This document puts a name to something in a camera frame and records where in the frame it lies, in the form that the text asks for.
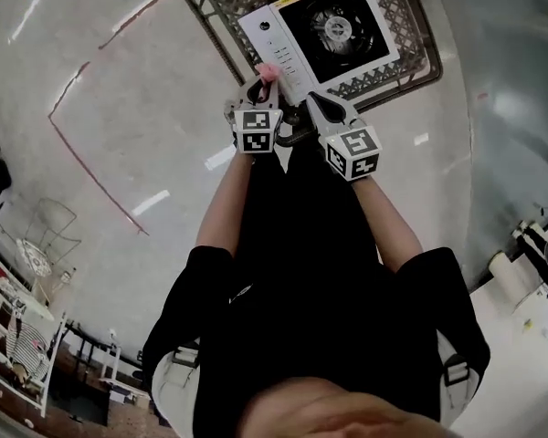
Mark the white open shelf rack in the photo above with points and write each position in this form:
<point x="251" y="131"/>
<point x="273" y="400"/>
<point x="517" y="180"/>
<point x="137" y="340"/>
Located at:
<point x="9" y="317"/>

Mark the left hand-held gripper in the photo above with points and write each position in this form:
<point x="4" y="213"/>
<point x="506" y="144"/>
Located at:
<point x="256" y="121"/>

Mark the person's left forearm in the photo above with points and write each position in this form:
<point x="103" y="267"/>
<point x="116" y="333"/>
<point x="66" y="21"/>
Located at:
<point x="224" y="208"/>

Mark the person's face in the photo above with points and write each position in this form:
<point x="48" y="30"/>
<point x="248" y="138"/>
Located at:
<point x="342" y="413"/>

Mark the white desk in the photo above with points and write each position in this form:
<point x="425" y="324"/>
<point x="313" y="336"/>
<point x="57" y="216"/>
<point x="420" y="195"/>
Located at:
<point x="511" y="372"/>

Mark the metal lattice table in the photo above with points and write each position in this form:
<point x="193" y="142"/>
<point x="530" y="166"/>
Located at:
<point x="219" y="3"/>

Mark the white portable gas stove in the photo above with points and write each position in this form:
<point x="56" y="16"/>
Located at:
<point x="265" y="44"/>

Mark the white paper roll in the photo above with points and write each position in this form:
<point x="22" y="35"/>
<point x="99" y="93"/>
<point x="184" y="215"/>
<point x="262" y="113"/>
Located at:
<point x="507" y="281"/>

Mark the person's right forearm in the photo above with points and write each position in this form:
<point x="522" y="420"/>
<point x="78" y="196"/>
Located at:
<point x="388" y="226"/>

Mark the pink knitted cloth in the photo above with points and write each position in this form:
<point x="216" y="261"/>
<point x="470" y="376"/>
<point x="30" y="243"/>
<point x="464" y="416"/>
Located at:
<point x="269" y="72"/>

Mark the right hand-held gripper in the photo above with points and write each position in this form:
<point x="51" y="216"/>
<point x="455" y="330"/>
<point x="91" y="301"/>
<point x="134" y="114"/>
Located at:
<point x="356" y="144"/>

